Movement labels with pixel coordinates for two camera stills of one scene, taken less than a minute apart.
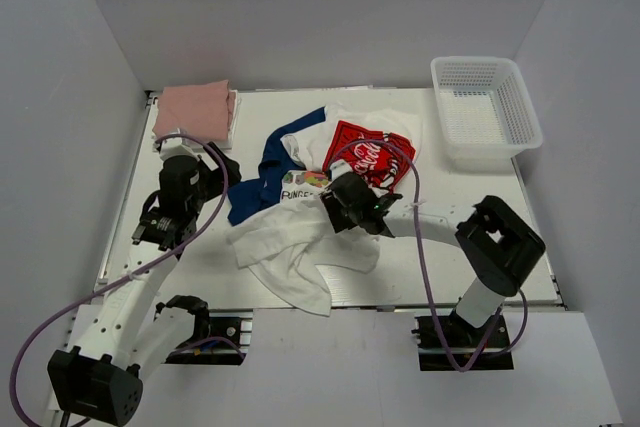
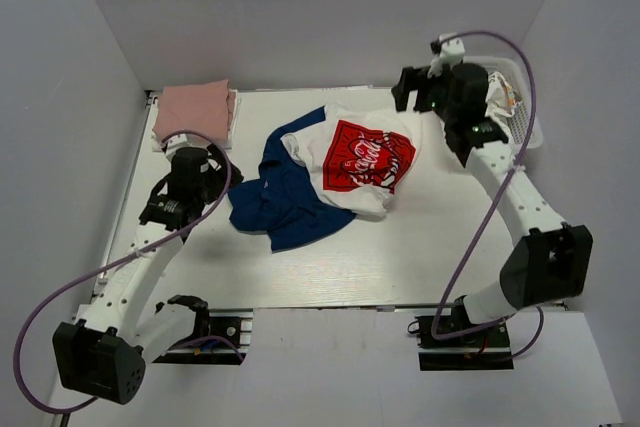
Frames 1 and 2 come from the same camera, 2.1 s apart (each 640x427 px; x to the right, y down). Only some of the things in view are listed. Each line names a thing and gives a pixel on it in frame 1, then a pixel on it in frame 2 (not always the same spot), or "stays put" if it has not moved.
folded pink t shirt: [204, 112] stays put
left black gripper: [215, 177] stays put
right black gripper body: [343, 217] -> [438, 98]
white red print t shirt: [381, 146] stays put
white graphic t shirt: [285, 240] -> [501, 101]
